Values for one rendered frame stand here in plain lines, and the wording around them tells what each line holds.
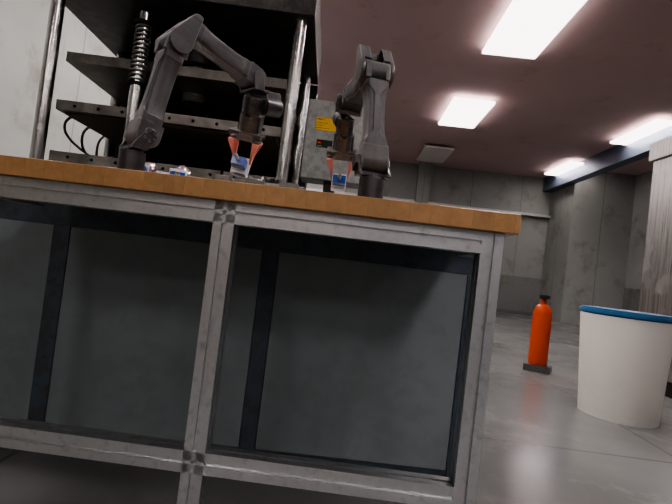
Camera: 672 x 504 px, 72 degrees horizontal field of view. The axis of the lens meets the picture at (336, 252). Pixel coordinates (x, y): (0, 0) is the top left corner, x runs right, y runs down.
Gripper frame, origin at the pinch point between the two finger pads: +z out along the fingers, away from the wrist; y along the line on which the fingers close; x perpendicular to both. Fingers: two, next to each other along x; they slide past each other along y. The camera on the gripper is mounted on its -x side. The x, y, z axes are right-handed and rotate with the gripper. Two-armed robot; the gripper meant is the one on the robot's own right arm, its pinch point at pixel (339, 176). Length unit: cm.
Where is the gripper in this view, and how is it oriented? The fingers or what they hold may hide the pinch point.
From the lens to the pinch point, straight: 160.3
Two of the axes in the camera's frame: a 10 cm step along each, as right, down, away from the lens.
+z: -1.1, 8.9, 4.3
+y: -9.9, -1.2, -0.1
